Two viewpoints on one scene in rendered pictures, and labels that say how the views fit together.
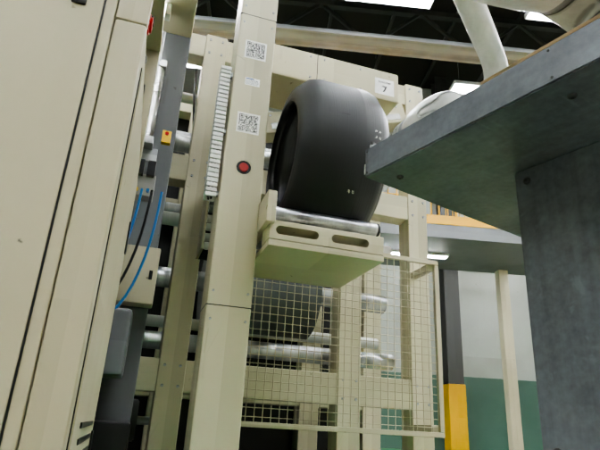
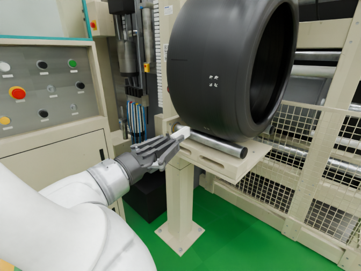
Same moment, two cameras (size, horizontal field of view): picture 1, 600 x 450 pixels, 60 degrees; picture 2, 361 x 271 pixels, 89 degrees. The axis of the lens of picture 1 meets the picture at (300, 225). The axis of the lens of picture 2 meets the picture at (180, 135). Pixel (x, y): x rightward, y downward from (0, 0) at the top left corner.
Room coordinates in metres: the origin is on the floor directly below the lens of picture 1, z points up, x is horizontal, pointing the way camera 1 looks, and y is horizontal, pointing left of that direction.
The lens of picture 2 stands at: (1.05, -0.62, 1.23)
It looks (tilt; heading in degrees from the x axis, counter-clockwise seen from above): 25 degrees down; 60
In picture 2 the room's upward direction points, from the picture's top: straight up
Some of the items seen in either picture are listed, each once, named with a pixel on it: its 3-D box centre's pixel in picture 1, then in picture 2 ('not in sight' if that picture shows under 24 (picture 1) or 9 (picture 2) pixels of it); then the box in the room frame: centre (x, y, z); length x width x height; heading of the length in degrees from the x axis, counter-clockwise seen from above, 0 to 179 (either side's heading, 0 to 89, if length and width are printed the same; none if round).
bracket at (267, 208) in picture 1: (257, 228); (193, 119); (1.57, 0.14, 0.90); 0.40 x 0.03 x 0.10; 16
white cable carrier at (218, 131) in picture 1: (219, 131); (163, 59); (1.48, 0.28, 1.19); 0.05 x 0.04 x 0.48; 16
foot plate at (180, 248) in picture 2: not in sight; (179, 230); (1.53, 0.21, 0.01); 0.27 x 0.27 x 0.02; 16
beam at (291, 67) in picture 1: (323, 88); not in sight; (1.94, -0.07, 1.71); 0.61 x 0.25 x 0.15; 106
